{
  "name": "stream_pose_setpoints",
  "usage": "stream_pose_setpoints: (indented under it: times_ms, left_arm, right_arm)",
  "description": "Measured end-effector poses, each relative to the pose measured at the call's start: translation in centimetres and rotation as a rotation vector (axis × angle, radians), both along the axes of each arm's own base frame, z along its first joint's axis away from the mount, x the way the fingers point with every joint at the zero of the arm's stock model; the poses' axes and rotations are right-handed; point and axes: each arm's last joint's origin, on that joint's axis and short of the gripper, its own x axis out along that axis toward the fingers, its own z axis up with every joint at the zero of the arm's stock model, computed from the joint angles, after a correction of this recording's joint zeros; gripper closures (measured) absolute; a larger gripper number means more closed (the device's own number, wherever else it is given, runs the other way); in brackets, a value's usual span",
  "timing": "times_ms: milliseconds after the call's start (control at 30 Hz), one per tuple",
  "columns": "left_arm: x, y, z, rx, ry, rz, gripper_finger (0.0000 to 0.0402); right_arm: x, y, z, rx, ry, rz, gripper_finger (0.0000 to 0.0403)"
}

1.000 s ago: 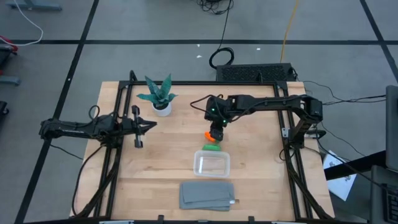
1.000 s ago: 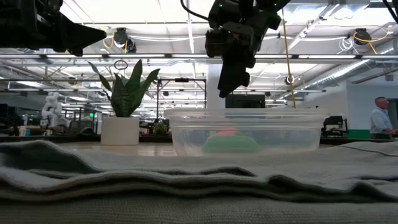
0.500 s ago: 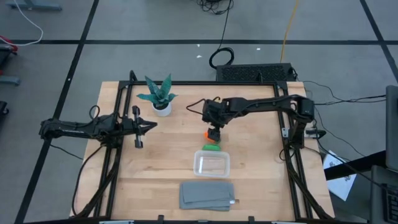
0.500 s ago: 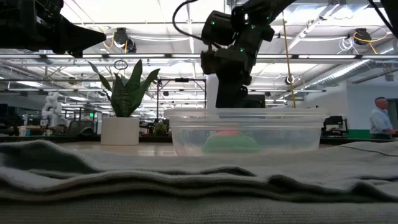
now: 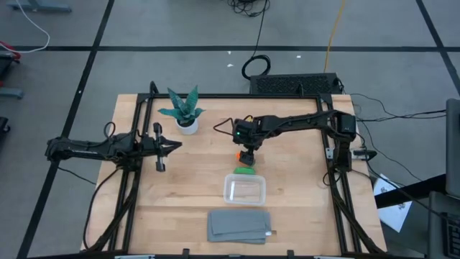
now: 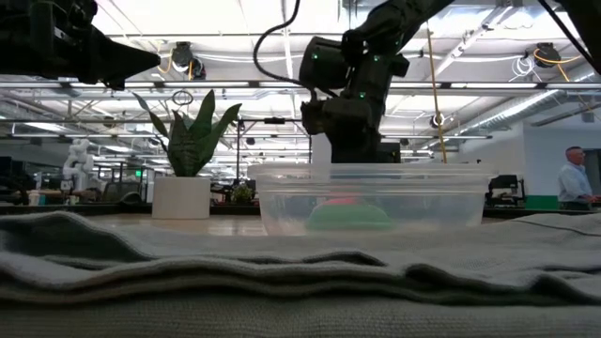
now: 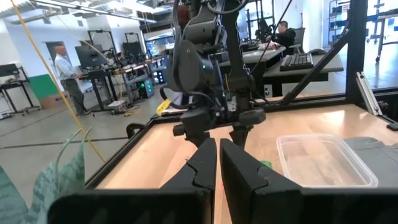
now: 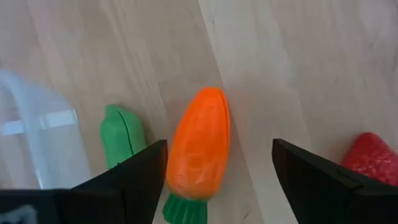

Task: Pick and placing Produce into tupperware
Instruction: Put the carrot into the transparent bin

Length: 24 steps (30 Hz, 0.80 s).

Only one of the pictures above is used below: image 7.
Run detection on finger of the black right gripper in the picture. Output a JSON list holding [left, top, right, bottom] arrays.
[[185, 130, 212, 149], [229, 125, 251, 149]]

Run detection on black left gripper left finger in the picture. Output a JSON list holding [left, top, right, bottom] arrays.
[[47, 138, 218, 224]]

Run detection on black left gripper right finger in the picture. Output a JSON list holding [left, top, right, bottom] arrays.
[[220, 138, 398, 224]]

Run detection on clear plastic tupperware container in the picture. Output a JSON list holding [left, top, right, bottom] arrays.
[[275, 133, 379, 189]]

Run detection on yellow tag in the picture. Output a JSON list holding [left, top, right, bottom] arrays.
[[155, 98, 173, 116]]

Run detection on computer tower green lights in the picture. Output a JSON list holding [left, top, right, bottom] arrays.
[[136, 77, 155, 99]]

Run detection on light gray work table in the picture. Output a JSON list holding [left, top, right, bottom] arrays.
[[218, 45, 287, 68]]

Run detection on black computer keyboard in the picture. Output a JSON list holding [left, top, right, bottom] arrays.
[[279, 53, 315, 72]]

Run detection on black standing desk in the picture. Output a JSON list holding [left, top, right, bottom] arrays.
[[78, 67, 119, 113]]

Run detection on seated person at table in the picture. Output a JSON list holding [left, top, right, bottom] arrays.
[[266, 21, 297, 56]]

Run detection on gray office chair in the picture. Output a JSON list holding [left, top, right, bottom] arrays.
[[289, 27, 307, 55]]

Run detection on gray desk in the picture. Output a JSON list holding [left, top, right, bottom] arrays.
[[262, 53, 345, 98]]

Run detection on black computer monitor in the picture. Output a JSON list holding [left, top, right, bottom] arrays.
[[74, 44, 108, 70]]

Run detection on gray folded cloth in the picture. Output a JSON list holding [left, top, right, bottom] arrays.
[[343, 136, 398, 188]]

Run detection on green snake plant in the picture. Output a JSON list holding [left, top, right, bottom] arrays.
[[0, 126, 93, 224]]

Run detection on standing person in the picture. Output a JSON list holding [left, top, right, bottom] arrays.
[[53, 43, 91, 116]]

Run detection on brown cardboard box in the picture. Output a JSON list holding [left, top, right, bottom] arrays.
[[38, 91, 74, 110]]

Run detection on black rolling cart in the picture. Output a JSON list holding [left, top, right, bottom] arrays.
[[0, 63, 42, 116]]

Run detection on black curved corner handle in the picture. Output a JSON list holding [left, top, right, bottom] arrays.
[[126, 123, 147, 139]]

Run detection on silver aluminium bracket strip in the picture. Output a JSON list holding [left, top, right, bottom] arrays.
[[355, 71, 384, 116]]

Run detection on black metal table frame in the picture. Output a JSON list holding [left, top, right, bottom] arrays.
[[84, 0, 398, 190]]

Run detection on yellow hanging cable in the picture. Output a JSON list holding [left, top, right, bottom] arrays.
[[9, 0, 106, 163]]

